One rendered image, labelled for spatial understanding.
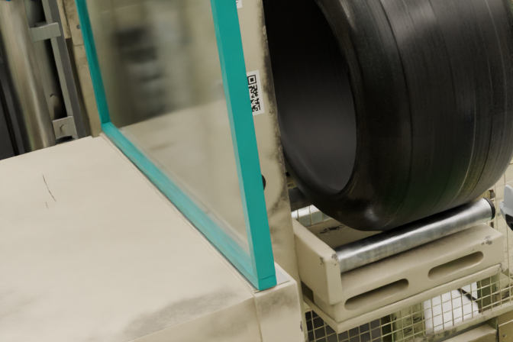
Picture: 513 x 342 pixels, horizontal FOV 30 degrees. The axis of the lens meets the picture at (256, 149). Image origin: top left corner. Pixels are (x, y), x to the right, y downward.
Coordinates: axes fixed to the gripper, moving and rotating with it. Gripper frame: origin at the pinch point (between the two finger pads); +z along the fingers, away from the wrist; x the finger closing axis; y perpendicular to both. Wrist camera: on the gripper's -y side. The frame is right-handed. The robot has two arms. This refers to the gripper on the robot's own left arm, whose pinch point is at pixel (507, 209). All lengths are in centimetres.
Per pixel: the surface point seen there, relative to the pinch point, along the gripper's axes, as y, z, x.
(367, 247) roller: -6.7, 18.7, 16.6
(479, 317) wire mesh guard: -60, 73, -39
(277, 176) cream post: 8.9, 24.0, 28.7
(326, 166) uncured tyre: 0.3, 47.7, 8.6
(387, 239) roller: -6.5, 18.8, 12.5
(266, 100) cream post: 22.7, 22.3, 28.7
